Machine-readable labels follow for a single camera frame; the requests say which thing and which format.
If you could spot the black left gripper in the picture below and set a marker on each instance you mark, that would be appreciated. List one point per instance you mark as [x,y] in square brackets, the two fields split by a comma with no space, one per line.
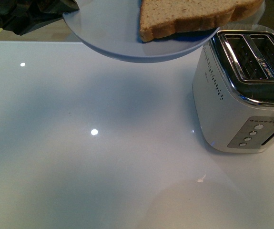
[24,16]

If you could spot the light blue round plate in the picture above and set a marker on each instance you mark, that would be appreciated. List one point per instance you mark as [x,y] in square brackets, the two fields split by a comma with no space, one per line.
[111,28]

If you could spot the slice of brown bread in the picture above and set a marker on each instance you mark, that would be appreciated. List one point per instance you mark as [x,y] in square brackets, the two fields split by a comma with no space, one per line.
[162,18]

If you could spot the white two-slot toaster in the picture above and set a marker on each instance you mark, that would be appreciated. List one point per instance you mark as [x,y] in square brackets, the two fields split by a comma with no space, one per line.
[233,89]

